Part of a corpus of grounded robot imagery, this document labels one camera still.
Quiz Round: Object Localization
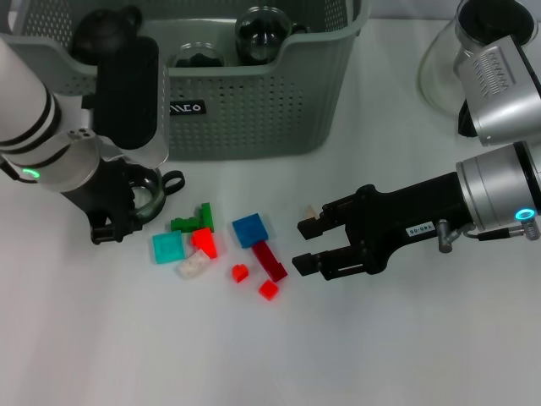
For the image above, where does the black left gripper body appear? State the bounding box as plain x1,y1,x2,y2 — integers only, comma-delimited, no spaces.
62,159,135,217

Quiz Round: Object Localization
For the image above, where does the dark clay teapot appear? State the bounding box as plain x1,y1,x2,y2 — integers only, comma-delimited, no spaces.
69,3,144,64

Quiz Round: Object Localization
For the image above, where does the white toy brick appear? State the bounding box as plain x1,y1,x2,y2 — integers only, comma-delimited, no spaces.
176,249,212,280

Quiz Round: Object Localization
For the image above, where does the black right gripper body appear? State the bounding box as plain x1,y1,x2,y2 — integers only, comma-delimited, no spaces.
343,173,479,275

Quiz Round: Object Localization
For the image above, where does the teal square toy plate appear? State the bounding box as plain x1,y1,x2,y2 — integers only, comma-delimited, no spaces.
151,231,187,266

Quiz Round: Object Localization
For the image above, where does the dark red long brick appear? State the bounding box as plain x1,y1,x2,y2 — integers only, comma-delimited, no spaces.
252,240,289,283

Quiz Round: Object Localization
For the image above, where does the dark green toy brick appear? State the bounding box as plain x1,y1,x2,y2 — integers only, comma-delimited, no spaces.
170,215,204,233

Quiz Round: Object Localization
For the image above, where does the right gripper cable with connectors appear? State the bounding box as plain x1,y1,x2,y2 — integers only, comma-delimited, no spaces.
436,209,541,254

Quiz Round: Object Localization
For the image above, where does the glass teacup with black handle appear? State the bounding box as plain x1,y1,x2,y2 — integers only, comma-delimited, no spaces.
234,6,309,67
171,41,229,69
124,164,187,223

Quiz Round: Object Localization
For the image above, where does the orange-red wedge toy brick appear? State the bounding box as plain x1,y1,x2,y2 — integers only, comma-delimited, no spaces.
190,228,220,260

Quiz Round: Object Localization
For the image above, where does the small red square brick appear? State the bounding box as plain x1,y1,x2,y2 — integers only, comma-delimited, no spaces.
258,278,280,301

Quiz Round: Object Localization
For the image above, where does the grey-green perforated storage bin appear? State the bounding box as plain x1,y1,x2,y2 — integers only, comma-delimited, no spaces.
0,0,373,162

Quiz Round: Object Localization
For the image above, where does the blue square toy plate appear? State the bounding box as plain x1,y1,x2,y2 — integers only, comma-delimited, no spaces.
231,213,271,250

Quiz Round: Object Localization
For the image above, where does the glass pitcher with black handle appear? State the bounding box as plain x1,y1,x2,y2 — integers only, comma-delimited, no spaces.
417,0,538,136

